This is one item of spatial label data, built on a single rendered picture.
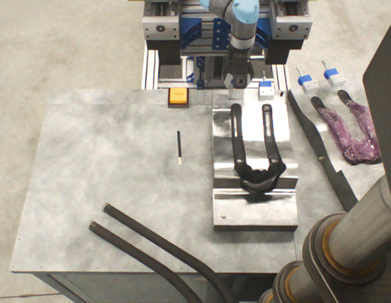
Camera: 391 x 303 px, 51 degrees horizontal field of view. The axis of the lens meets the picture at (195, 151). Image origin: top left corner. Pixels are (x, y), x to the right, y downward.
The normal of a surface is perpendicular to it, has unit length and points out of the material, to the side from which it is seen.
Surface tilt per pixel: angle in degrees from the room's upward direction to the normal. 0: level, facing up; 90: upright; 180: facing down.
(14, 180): 0
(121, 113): 0
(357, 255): 90
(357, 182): 0
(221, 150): 28
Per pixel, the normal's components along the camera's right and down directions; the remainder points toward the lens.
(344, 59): 0.00, -0.49
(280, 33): 0.00, 0.87
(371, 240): -0.55, 0.73
